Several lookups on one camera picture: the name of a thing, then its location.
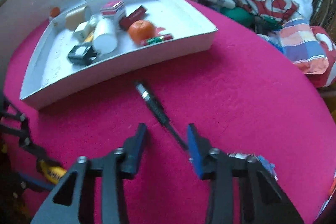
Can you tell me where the yellow black lighter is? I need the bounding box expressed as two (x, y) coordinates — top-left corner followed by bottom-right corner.
(37, 160), (67, 185)

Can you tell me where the blue binder clip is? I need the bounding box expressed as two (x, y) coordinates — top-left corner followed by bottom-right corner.
(257, 155), (278, 181)

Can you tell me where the black rectangular small box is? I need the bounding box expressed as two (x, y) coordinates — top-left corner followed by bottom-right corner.
(67, 43), (98, 66)

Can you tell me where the brown tape roll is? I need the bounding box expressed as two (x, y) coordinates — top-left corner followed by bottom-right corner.
(65, 6), (92, 31)

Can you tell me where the white cylindrical bottle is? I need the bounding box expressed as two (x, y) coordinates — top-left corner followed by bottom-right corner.
(92, 18), (118, 55)

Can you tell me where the black gel pen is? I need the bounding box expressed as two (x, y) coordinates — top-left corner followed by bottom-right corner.
(134, 81), (188, 151)

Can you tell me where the red lighter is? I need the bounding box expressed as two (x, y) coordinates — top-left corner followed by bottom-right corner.
(119, 6), (147, 31)

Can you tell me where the red white card box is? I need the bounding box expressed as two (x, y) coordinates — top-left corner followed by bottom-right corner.
(100, 0), (126, 24)

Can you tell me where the orange tangerine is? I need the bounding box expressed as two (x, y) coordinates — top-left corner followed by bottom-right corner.
(127, 20), (156, 45)

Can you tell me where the white charger plug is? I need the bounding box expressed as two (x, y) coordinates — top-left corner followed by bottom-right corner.
(73, 22), (92, 42)

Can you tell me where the small clear liquid bottle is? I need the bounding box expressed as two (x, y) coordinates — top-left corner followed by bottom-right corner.
(89, 14), (104, 29)

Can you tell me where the dark red cylindrical jar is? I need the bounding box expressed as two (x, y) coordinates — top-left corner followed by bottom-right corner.
(140, 34), (173, 46)

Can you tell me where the magenta felt table cloth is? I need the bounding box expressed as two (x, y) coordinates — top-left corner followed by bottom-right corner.
(4, 5), (335, 223)

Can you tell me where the small orange fruit toy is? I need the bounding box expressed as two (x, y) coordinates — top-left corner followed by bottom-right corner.
(50, 7), (60, 18)

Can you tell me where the white shallow cardboard box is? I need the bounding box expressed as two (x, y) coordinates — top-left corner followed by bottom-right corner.
(19, 0), (218, 110)

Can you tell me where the plaid pillow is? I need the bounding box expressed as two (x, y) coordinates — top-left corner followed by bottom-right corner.
(278, 18), (329, 75)

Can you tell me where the green cloth item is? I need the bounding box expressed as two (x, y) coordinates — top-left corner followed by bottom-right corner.
(219, 7), (282, 31)

